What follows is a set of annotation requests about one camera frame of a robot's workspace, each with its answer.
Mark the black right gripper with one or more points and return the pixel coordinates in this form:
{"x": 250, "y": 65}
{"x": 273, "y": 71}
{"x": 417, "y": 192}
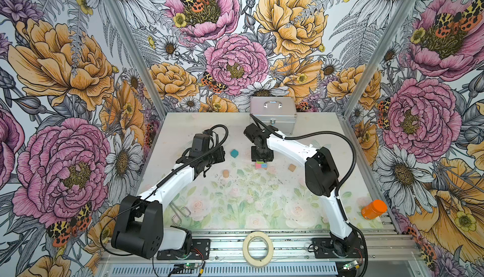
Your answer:
{"x": 270, "y": 158}

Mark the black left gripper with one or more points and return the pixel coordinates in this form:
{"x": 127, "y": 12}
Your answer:
{"x": 220, "y": 153}

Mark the teal wood cube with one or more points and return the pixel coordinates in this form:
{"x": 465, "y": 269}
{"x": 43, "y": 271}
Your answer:
{"x": 234, "y": 153}

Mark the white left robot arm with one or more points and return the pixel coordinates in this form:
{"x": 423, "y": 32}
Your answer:
{"x": 139, "y": 226}

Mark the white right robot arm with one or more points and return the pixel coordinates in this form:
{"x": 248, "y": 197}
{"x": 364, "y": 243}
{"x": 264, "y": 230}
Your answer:
{"x": 321, "y": 177}

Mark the quarter round wood block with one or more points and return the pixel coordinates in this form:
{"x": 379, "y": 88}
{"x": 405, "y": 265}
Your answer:
{"x": 291, "y": 167}

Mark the silver aluminium first aid case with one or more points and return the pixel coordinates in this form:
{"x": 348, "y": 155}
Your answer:
{"x": 279, "y": 112}

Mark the metal scissors tongs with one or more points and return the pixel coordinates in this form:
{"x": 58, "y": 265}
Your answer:
{"x": 179, "y": 214}

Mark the masking tape roll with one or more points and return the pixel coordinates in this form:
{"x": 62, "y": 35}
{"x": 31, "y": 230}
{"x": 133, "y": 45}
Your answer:
{"x": 258, "y": 249}

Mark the orange pill bottle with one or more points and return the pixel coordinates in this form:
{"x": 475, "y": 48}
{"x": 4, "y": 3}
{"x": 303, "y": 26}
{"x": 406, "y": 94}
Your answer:
{"x": 374, "y": 210}

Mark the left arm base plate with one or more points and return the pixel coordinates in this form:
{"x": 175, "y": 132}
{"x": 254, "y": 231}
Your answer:
{"x": 199, "y": 250}

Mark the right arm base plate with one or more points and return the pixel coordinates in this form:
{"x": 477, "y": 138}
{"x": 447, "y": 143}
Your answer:
{"x": 323, "y": 248}

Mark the aluminium corner frame post left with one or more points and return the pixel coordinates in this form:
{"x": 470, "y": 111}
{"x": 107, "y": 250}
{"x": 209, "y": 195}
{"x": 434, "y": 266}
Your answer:
{"x": 117, "y": 16}

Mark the aluminium corner frame post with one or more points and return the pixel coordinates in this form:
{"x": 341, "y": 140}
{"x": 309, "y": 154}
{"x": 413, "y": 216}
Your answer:
{"x": 394, "y": 23}
{"x": 117, "y": 16}

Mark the aluminium corner frame post right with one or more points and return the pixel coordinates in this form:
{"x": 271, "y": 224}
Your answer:
{"x": 394, "y": 23}

